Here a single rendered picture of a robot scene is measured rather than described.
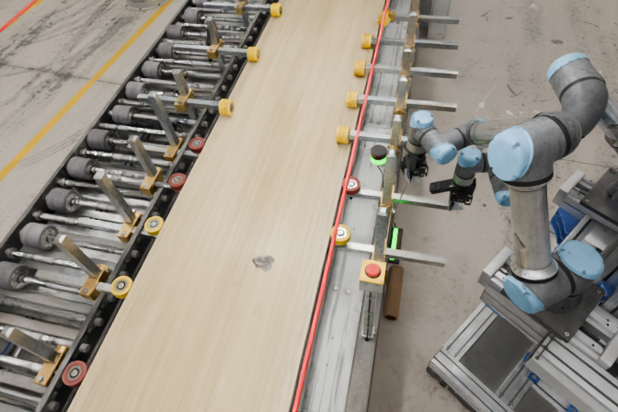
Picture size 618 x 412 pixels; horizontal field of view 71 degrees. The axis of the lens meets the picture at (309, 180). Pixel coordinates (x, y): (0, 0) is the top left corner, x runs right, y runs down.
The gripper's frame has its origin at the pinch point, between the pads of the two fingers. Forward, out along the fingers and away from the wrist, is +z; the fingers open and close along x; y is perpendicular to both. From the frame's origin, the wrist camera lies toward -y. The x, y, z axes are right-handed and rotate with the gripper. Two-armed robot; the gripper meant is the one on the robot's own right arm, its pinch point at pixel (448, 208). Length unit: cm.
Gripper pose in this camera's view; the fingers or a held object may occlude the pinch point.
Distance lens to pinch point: 192.3
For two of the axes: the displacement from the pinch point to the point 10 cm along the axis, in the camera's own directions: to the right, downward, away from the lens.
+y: 9.7, 1.3, -2.1
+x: 2.3, -7.7, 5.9
